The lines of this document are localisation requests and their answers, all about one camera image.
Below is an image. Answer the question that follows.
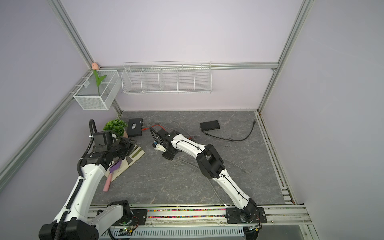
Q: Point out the large black network switch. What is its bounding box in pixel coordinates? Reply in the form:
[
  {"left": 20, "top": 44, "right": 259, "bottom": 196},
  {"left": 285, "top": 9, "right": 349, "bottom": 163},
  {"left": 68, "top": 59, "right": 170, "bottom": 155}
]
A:
[{"left": 126, "top": 118, "right": 143, "bottom": 138}]

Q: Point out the red ethernet cable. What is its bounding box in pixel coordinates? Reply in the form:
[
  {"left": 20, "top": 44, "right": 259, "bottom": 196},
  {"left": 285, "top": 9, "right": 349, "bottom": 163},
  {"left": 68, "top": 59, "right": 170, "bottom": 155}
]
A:
[{"left": 141, "top": 124, "right": 196, "bottom": 142}]

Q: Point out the grey ethernet cable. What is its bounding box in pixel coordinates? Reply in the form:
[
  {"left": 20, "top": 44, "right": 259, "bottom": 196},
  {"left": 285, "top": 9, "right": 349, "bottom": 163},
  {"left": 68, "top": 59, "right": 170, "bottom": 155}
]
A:
[
  {"left": 143, "top": 119, "right": 193, "bottom": 139},
  {"left": 175, "top": 155, "right": 250, "bottom": 206}
]

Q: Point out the small black network switch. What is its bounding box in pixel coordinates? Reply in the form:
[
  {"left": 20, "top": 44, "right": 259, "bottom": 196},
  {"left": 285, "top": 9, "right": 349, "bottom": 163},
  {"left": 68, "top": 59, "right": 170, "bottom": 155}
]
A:
[{"left": 200, "top": 120, "right": 220, "bottom": 132}]

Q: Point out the black ethernet cable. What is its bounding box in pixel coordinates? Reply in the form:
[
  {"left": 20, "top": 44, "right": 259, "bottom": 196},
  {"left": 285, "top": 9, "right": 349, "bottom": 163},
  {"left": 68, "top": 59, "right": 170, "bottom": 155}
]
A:
[{"left": 204, "top": 119, "right": 257, "bottom": 142}]

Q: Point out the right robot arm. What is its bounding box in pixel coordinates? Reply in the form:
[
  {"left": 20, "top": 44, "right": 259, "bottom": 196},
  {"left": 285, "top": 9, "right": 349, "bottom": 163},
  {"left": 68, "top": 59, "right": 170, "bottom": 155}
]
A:
[{"left": 149, "top": 127, "right": 267, "bottom": 225}]

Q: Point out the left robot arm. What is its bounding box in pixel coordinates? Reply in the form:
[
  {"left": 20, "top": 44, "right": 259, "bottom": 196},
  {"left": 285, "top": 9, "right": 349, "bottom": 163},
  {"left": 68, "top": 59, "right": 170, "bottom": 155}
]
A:
[{"left": 39, "top": 119, "right": 134, "bottom": 240}]

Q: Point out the green potted plant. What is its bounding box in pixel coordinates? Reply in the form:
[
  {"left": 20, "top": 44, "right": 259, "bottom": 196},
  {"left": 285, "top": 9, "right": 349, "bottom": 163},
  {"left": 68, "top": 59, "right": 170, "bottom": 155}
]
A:
[{"left": 103, "top": 119, "right": 128, "bottom": 137}]

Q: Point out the pink purple brush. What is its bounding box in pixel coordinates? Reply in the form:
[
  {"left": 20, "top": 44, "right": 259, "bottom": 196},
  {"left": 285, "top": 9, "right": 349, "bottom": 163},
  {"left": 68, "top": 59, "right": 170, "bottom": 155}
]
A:
[{"left": 103, "top": 160, "right": 122, "bottom": 192}]

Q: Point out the white mesh box basket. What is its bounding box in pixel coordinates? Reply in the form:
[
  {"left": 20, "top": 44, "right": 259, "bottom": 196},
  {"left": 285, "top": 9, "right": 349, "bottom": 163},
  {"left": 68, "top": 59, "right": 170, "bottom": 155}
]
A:
[{"left": 74, "top": 70, "right": 122, "bottom": 111}]

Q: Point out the pink artificial tulip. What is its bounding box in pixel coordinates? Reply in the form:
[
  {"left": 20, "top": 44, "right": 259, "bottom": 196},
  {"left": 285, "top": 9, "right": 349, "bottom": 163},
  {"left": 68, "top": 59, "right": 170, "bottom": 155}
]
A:
[{"left": 92, "top": 63, "right": 107, "bottom": 97}]

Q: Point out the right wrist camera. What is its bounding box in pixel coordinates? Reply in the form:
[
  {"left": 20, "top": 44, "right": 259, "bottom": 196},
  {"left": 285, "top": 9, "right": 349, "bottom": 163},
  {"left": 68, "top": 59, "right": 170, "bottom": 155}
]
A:
[{"left": 152, "top": 142, "right": 167, "bottom": 153}]

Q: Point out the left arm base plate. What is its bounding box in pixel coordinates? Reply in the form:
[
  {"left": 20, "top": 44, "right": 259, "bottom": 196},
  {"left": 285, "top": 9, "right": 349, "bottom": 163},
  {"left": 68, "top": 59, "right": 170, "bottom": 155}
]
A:
[{"left": 113, "top": 209, "right": 148, "bottom": 227}]

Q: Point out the long white wire basket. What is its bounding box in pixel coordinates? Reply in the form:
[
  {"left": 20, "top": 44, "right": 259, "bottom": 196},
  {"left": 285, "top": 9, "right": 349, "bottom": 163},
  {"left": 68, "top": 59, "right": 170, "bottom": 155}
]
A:
[{"left": 122, "top": 61, "right": 213, "bottom": 94}]

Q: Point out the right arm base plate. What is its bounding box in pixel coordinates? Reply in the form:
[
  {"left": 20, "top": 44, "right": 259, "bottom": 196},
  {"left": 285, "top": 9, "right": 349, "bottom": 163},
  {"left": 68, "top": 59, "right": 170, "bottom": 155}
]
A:
[{"left": 225, "top": 207, "right": 267, "bottom": 224}]

